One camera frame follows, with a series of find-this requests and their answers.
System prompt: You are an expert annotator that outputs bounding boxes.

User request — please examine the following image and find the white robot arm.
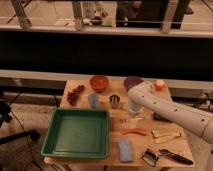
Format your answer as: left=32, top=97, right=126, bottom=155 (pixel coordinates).
left=124, top=81, right=213, bottom=144

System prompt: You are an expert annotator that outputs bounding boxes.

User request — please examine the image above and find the red bowl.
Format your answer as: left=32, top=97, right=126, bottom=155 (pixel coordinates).
left=90, top=75, right=109, bottom=93

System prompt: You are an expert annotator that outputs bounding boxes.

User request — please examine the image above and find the purple bowl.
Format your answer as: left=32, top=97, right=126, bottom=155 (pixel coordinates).
left=124, top=76, right=143, bottom=91

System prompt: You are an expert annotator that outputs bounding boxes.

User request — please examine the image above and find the small metal cup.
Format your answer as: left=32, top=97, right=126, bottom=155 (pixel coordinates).
left=109, top=94, right=120, bottom=109

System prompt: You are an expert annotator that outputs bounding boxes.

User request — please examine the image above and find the red grape bunch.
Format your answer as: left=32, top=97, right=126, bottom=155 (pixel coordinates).
left=67, top=85, right=85, bottom=106

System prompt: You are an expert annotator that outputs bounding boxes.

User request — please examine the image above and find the orange fruit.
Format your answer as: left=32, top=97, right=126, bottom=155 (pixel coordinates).
left=154, top=79, right=166, bottom=91

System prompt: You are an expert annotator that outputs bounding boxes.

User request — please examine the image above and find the green plastic tray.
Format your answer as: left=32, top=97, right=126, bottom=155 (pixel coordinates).
left=41, top=108, right=109, bottom=160

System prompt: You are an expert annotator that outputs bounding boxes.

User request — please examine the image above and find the small black block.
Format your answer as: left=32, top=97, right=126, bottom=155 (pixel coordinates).
left=153, top=113, right=171, bottom=122

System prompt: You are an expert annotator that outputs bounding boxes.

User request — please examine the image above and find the orange carrot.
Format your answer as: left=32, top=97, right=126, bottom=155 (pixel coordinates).
left=122, top=128, right=147, bottom=136

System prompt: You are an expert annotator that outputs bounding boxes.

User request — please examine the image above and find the wooden table board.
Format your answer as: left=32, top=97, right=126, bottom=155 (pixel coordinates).
left=42, top=81, right=192, bottom=167

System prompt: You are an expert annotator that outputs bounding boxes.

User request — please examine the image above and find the blue sponge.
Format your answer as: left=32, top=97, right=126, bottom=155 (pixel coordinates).
left=118, top=139, right=133, bottom=162

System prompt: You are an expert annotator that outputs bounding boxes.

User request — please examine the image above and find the black tripod stand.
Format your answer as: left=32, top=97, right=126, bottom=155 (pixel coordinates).
left=0, top=91, right=41, bottom=171

